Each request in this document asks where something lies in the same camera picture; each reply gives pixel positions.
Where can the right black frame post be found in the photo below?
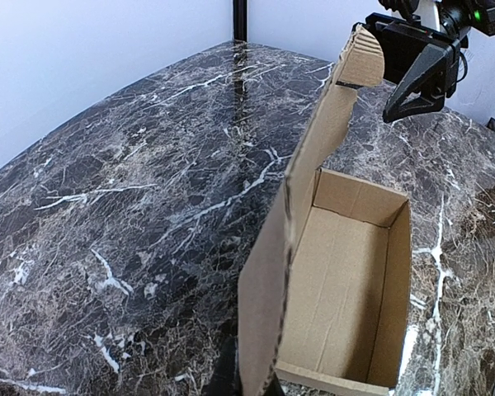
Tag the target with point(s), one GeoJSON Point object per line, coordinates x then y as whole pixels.
{"type": "Point", "coordinates": [240, 20]}

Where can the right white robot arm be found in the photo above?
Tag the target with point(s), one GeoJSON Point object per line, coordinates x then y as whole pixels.
{"type": "Point", "coordinates": [481, 15]}

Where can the brown cardboard box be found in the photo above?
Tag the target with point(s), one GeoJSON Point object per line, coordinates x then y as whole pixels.
{"type": "Point", "coordinates": [323, 296]}

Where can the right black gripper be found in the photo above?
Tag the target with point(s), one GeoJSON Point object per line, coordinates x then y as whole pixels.
{"type": "Point", "coordinates": [423, 63]}

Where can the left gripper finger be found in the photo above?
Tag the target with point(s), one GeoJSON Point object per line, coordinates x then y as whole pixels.
{"type": "Point", "coordinates": [225, 379]}

